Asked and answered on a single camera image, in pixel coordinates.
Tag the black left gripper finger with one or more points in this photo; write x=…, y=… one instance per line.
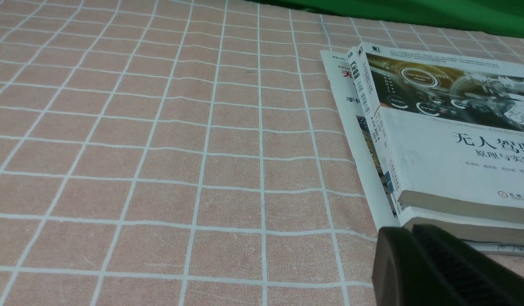
x=427, y=266

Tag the white middle book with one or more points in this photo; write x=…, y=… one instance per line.
x=368, y=97

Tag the white self-driving top book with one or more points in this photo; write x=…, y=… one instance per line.
x=448, y=144

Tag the white bottom book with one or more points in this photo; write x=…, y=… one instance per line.
x=473, y=231

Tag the green backdrop cloth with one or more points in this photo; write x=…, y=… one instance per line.
x=497, y=17

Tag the pink checkered tablecloth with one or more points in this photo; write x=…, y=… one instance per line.
x=186, y=153

